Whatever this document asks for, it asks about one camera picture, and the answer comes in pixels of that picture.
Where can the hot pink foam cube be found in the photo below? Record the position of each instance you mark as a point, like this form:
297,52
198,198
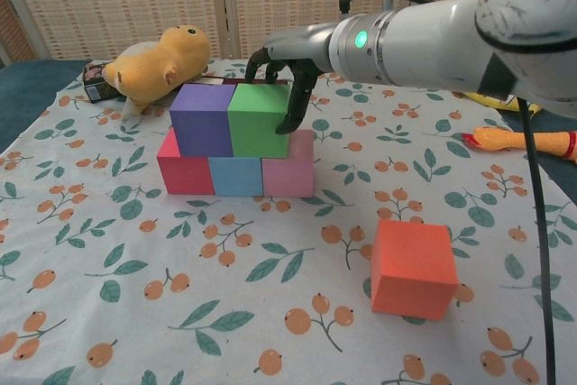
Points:
187,175

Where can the yellow rubber chicken toy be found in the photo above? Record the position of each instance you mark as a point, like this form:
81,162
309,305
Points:
500,139

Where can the light pink foam cube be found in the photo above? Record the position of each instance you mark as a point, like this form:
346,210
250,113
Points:
288,177

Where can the small black printed box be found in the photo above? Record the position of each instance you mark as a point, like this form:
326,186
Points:
95,87

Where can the long dark red box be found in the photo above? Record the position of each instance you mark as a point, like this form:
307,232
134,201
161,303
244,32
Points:
214,81

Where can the floral print tablecloth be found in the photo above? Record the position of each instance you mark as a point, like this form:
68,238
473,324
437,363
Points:
270,290

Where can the yellow plush animal toy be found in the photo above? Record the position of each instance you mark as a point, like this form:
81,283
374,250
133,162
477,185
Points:
153,69

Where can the orange foam cube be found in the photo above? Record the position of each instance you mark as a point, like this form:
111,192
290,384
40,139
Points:
410,277

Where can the green foam cube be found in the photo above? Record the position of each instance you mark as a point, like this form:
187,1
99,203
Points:
257,128

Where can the purple foam cube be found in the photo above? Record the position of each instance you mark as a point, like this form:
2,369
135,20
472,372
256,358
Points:
200,128

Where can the yellow marshmallow bag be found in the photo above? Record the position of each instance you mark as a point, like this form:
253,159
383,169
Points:
487,102

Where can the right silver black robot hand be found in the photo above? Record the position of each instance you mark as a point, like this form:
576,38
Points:
306,47

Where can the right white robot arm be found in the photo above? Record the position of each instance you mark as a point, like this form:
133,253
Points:
428,47

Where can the bamboo folding screen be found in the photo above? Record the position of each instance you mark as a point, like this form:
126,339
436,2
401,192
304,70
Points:
112,2

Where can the light blue foam cube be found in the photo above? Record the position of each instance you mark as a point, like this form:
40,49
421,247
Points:
236,177

